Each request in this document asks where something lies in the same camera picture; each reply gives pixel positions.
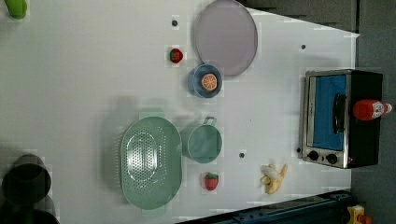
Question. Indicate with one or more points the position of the green cup with handle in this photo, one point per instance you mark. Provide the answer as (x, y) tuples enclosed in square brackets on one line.
[(202, 142)]

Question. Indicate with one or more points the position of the large red strawberry toy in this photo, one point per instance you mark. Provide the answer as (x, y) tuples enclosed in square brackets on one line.
[(211, 181)]

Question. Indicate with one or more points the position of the silver toaster oven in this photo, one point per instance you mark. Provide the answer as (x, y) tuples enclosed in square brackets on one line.
[(331, 134)]

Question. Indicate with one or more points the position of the red ketchup bottle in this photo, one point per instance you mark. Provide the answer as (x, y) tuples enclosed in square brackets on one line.
[(369, 109)]

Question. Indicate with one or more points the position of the small red strawberry toy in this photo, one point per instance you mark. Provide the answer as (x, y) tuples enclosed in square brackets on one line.
[(176, 55)]

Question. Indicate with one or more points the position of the green toy vegetable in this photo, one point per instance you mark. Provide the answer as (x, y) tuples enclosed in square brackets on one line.
[(16, 8)]

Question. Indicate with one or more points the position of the blue metal frame rail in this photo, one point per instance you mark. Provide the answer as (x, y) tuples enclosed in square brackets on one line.
[(326, 208)]

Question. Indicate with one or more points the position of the yellow and red clamp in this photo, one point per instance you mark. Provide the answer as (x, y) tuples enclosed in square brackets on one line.
[(358, 216)]

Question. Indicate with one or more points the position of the small blue bowl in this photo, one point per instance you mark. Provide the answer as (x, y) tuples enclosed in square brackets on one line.
[(196, 81)]

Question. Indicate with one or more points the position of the peeled banana toy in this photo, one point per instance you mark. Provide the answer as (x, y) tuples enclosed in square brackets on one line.
[(272, 178)]

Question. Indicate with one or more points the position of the green perforated colander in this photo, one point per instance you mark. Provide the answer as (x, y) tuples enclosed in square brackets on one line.
[(151, 161)]

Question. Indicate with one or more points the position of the large grey round plate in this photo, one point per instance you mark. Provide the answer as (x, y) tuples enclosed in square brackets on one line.
[(226, 36)]

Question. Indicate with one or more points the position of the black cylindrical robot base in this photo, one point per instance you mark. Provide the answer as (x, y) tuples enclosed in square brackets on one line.
[(27, 182)]

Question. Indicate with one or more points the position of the orange slice toy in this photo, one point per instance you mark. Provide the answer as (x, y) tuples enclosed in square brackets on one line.
[(209, 82)]

